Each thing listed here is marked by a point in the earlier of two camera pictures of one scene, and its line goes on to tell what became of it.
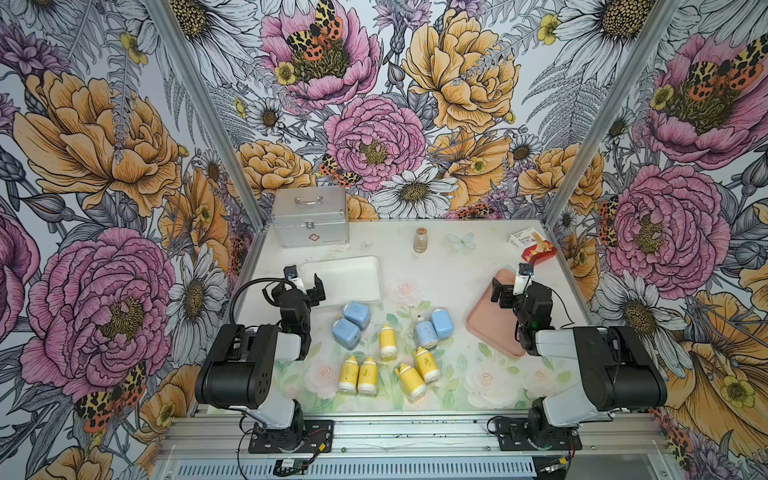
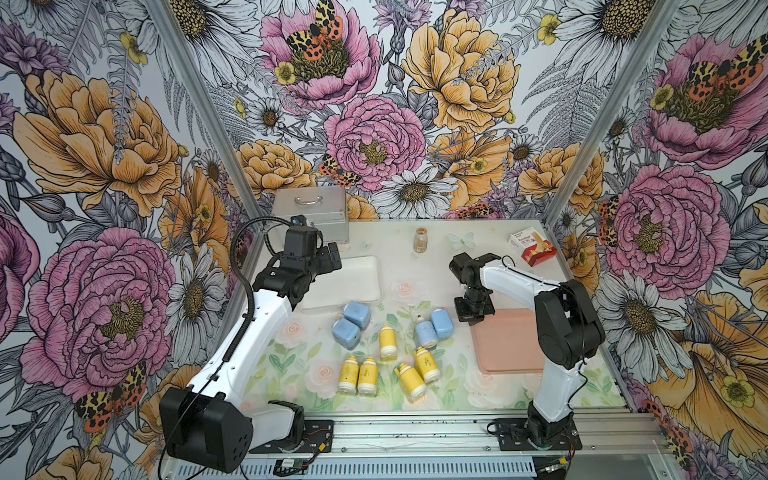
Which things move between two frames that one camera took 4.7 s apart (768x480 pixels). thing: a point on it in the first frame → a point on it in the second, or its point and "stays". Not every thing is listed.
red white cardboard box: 532,247 stays
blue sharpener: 358,313 stays
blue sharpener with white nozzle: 426,335 stays
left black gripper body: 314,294 → 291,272
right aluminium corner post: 655,28 stays
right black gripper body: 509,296 → 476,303
